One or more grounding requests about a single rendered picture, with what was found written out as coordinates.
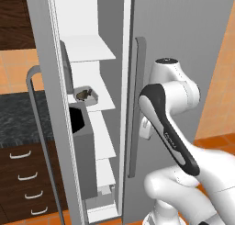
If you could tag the grey freezer door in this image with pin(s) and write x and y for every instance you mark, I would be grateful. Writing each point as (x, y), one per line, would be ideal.
(52, 81)

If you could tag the large grey door bin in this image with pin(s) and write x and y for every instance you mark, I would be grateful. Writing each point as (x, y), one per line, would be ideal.
(85, 161)

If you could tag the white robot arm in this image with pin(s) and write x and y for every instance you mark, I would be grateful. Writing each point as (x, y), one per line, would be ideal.
(180, 94)

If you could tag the small grey door bin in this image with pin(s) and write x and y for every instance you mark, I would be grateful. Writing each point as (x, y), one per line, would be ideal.
(66, 66)

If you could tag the grey fridge door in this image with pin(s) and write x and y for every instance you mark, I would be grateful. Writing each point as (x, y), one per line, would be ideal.
(183, 26)

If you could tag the grey meat container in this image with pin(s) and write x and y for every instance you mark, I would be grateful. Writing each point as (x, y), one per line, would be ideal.
(93, 98)

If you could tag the dark wood wall cupboard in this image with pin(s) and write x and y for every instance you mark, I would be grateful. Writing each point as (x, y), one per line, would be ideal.
(15, 17)

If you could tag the white freezer rack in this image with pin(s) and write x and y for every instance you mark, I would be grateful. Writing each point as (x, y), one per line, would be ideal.
(88, 48)
(105, 173)
(105, 101)
(104, 137)

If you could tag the brown fish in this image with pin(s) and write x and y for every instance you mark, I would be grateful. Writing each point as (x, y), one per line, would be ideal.
(83, 94)

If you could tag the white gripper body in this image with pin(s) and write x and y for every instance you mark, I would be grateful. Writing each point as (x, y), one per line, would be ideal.
(147, 130)

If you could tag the dark wood drawer front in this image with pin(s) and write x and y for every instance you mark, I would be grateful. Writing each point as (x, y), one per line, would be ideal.
(9, 179)
(12, 198)
(36, 152)
(18, 215)

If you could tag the white freezer drawer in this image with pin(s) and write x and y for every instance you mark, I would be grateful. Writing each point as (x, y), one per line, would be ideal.
(102, 208)

